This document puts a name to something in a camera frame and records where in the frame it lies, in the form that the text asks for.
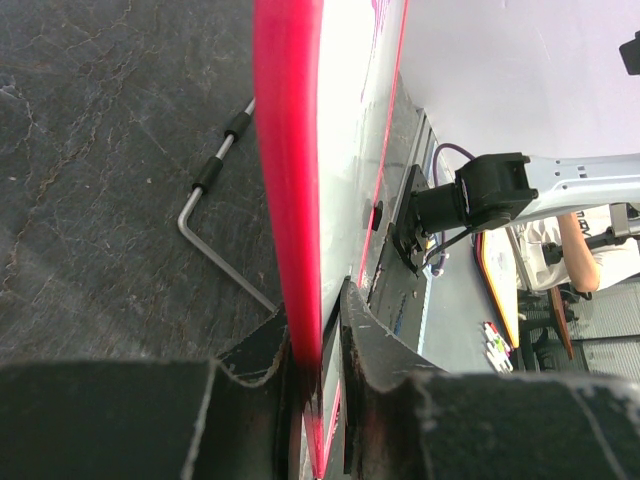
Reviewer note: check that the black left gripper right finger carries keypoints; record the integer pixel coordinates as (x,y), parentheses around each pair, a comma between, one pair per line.
(405,418)

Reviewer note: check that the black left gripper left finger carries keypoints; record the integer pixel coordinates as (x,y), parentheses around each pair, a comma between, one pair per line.
(233,417)

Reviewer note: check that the pink framed whiteboard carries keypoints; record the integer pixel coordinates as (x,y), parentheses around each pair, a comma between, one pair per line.
(325,80)

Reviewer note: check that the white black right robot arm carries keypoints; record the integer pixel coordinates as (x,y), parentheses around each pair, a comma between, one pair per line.
(497,190)

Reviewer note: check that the yellow framed whiteboard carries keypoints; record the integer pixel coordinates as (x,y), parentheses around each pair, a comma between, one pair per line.
(496,262)

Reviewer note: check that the black whiteboard foot clip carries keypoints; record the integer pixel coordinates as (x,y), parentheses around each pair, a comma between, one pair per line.
(377,214)

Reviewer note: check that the metal whiteboard stand rod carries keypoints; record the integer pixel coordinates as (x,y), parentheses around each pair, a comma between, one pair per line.
(225,216)

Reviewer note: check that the markers in tray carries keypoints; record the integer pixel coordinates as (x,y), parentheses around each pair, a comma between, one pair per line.
(497,350)

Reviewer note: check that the person in white shirt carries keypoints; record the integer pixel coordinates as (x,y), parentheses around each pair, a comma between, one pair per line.
(555,251)

